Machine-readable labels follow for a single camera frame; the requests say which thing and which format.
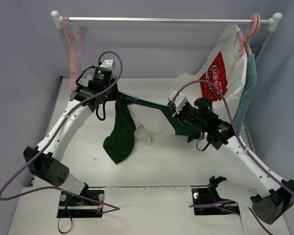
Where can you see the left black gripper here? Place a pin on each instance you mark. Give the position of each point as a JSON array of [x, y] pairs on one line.
[[115, 91]]

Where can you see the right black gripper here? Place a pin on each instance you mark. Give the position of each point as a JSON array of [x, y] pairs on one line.
[[179, 113]]

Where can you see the green and white t-shirt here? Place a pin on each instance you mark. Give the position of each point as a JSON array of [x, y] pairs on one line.
[[133, 122]]

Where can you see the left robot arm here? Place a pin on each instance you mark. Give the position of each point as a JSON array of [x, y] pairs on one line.
[[44, 160]]

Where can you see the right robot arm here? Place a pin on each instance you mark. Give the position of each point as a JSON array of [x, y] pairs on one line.
[[269, 195]]

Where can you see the white Coca-Cola t-shirt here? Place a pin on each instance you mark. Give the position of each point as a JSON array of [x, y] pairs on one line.
[[221, 69]]

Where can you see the teal t-shirt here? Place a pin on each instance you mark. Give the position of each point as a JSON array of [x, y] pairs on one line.
[[248, 92]]

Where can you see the beige wooden hanger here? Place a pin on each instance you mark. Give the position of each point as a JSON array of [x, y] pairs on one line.
[[249, 34]]

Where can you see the white clothes rack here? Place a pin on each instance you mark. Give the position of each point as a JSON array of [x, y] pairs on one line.
[[238, 45]]

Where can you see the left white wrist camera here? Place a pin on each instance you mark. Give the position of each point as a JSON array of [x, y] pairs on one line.
[[108, 64]]

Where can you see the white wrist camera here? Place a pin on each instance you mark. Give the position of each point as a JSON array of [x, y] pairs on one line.
[[177, 101], [108, 64]]

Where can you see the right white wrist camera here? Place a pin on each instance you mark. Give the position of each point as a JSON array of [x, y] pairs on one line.
[[177, 101]]

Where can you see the pink wire hangers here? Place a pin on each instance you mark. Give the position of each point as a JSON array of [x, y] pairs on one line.
[[76, 41]]

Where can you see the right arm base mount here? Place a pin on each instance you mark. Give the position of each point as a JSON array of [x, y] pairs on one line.
[[206, 200]]

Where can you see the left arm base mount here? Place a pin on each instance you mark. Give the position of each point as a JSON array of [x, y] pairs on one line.
[[74, 207]]

